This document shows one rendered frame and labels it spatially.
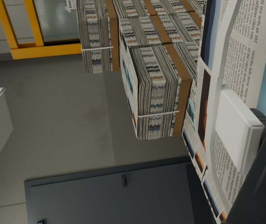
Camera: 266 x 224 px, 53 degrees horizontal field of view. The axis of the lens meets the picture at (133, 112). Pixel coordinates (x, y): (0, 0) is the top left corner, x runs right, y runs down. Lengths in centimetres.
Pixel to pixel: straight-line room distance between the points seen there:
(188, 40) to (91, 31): 56
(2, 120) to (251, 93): 18
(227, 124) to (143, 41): 125
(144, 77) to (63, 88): 235
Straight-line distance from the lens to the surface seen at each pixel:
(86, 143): 335
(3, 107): 19
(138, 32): 147
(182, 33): 149
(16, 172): 350
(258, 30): 22
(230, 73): 26
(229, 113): 16
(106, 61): 175
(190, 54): 133
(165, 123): 133
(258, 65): 22
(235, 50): 25
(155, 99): 119
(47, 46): 231
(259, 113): 17
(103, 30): 164
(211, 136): 19
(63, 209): 341
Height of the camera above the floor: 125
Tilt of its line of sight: 8 degrees down
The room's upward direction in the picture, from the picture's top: 97 degrees counter-clockwise
